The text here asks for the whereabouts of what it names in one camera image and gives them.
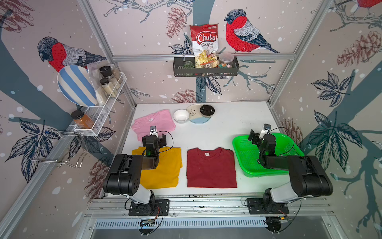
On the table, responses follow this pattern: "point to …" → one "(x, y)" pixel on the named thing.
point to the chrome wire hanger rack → (63, 147)
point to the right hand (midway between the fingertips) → (258, 129)
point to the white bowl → (181, 115)
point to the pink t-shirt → (162, 119)
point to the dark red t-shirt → (211, 168)
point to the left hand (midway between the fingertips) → (157, 131)
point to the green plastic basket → (248, 152)
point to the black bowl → (207, 110)
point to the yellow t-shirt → (166, 174)
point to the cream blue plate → (195, 116)
